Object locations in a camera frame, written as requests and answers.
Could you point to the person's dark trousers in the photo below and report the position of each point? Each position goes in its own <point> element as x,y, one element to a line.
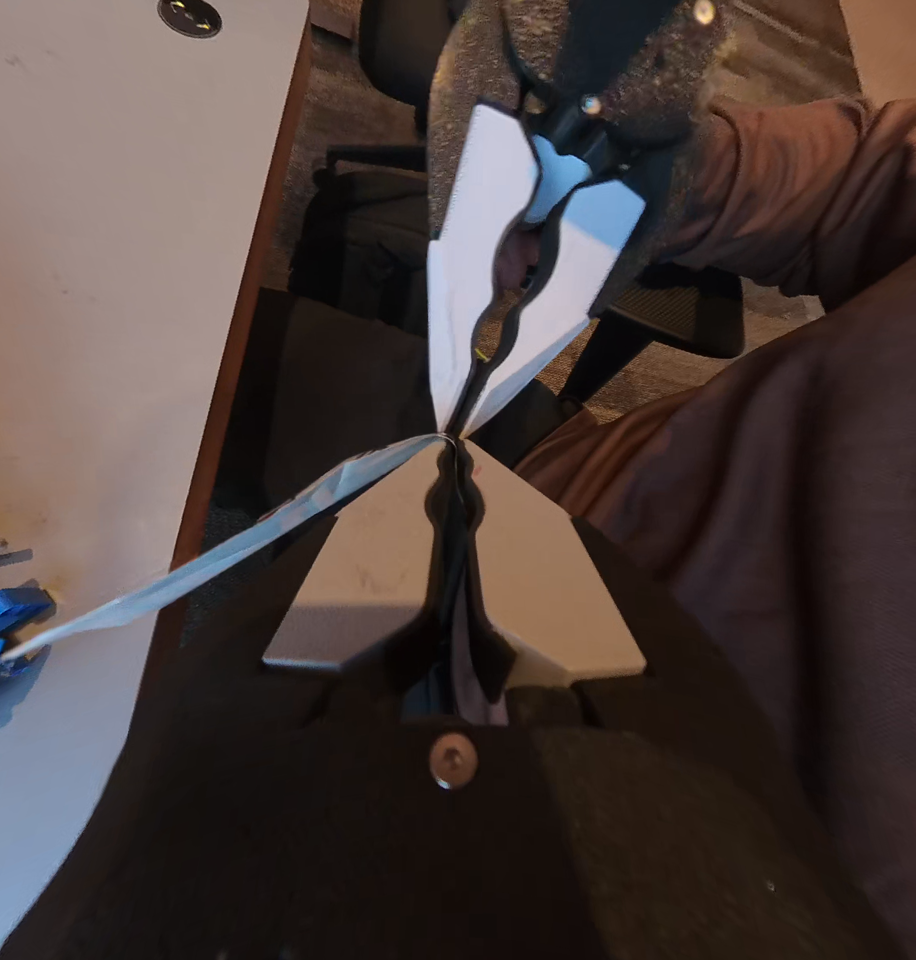
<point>338,375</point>

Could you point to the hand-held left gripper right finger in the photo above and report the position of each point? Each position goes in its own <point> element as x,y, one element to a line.
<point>548,585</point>

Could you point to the black mesh office chair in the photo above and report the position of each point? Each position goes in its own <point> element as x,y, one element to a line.
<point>682,304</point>

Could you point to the black backpack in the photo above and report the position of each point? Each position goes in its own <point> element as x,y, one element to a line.
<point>360,240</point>

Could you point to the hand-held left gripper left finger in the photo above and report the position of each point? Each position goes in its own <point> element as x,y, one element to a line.
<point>353,585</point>

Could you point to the holographic sticker sheet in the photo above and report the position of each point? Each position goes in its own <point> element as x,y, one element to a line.
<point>240,544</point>

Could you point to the toy brick race car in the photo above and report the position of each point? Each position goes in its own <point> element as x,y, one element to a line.
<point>12,607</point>

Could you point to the person's right forearm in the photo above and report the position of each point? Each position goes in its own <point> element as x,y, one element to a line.
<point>802,195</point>

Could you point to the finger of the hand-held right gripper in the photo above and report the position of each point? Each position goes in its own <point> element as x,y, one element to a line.
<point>473,225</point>
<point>585,255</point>

